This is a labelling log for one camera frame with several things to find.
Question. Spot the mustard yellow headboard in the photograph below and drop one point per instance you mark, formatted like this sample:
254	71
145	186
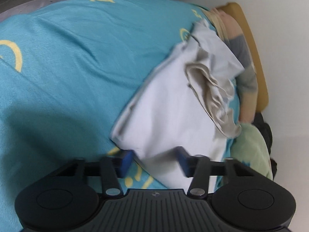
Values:
234	9

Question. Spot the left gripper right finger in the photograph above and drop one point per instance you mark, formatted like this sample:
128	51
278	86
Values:
197	168

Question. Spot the white t-shirt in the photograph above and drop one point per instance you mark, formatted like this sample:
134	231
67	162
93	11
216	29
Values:
165	113

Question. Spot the green dinosaur fleece blanket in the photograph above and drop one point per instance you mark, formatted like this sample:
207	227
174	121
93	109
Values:
250	149

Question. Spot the colour block pillow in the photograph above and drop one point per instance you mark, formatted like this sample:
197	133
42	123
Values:
230	32

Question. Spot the beige shorts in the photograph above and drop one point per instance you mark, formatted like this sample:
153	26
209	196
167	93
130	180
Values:
213	91

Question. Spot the black garment by wall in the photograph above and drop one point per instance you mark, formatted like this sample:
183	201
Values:
266	132

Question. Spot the teal smiley bed sheet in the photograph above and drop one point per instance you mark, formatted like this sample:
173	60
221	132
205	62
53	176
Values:
67	72

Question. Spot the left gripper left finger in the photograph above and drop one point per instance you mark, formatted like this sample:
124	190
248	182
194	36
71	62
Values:
112	168

